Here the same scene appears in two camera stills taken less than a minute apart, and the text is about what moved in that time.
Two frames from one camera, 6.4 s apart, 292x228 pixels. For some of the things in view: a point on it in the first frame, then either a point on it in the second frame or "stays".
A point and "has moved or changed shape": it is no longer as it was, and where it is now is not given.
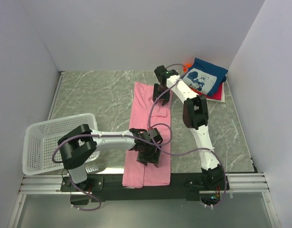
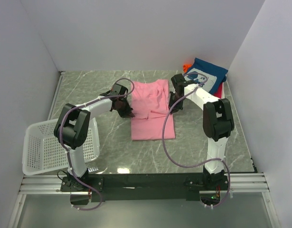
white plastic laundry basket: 40,138 stays
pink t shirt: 147,114 has moved or changed shape
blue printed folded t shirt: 204,77 stays
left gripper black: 153,157 -> 127,112
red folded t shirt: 216,95 stays
